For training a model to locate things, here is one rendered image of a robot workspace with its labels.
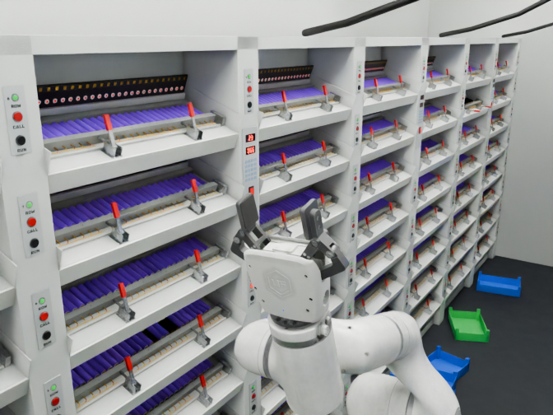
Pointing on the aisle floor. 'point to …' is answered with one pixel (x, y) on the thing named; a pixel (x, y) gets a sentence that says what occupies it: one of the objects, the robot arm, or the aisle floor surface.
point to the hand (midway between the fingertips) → (276, 207)
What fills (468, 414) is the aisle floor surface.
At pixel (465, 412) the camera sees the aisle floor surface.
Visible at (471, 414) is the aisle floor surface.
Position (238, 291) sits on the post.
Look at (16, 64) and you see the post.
